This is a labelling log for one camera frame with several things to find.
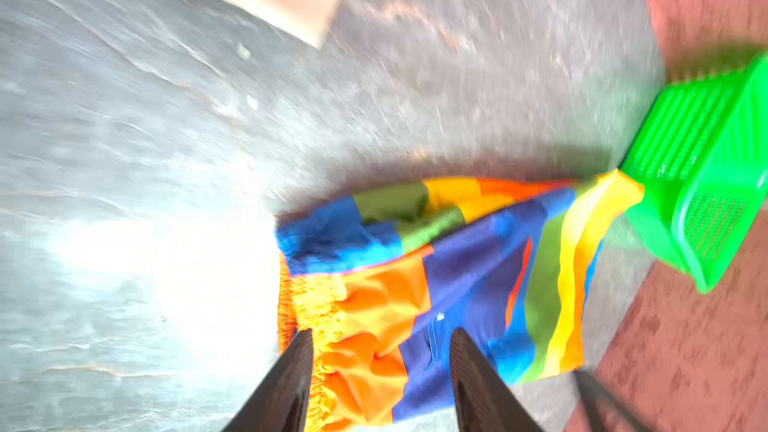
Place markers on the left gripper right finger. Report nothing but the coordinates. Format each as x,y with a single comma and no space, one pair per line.
482,401

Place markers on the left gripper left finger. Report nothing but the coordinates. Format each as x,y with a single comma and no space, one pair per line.
280,402

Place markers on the multicolour shorts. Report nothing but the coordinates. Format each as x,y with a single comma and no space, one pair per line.
382,278

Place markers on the green plastic basket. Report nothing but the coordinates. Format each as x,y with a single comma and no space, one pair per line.
701,156

